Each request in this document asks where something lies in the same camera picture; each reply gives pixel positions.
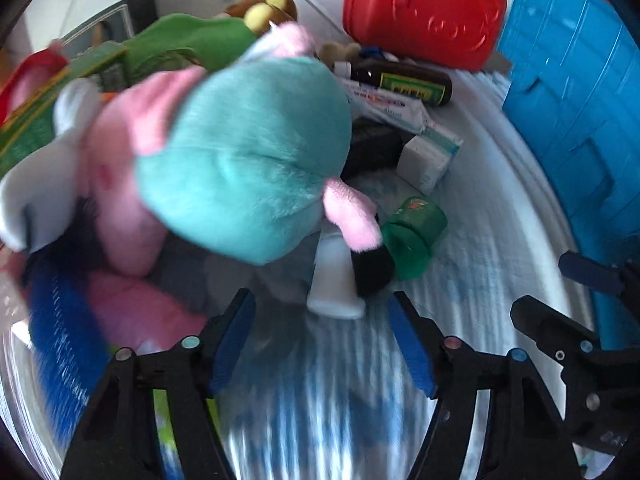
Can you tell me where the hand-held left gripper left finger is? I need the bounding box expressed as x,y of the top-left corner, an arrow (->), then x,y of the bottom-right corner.
62,288 -> 257,480

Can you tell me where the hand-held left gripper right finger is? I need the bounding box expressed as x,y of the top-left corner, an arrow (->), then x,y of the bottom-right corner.
387,291 -> 583,480

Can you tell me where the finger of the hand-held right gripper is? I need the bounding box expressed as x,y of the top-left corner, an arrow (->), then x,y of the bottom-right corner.
557,251 -> 640,297
510,296 -> 609,376

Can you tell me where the blue plastic storage crate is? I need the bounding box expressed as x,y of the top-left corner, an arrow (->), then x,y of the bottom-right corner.
497,0 -> 640,348

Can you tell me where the pink pig plush teal dress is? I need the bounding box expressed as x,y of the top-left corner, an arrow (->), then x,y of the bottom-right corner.
82,22 -> 386,348

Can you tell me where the green plastic jar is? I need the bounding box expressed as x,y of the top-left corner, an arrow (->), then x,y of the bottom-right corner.
381,195 -> 447,281

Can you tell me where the dark blue ridged object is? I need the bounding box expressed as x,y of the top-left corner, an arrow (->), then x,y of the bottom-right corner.
27,255 -> 113,441

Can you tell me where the white teal medicine box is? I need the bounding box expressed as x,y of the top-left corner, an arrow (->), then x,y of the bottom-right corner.
397,121 -> 464,194

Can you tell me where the small black box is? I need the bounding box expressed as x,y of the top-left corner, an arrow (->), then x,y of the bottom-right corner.
345,117 -> 416,177

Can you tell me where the white ointment box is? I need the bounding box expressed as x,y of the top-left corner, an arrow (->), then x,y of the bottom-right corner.
340,77 -> 431,134

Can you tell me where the white plush toy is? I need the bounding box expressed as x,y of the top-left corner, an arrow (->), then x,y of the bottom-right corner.
0,82 -> 101,253

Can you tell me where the brown medicine bottle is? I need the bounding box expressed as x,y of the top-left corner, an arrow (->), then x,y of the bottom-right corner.
334,57 -> 453,109

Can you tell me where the small beige plush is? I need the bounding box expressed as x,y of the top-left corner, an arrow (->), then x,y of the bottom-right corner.
320,42 -> 361,64

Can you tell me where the green plush toy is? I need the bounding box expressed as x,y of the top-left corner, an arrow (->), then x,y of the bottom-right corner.
120,12 -> 258,78

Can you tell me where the red toy suitcase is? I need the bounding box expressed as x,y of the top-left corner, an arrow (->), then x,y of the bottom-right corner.
342,0 -> 508,72

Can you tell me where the brown teddy bear plush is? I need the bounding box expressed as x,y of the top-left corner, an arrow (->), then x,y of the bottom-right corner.
225,0 -> 298,36

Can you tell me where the pink and red flower toy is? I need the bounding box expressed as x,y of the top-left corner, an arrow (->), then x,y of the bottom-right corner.
0,42 -> 71,126

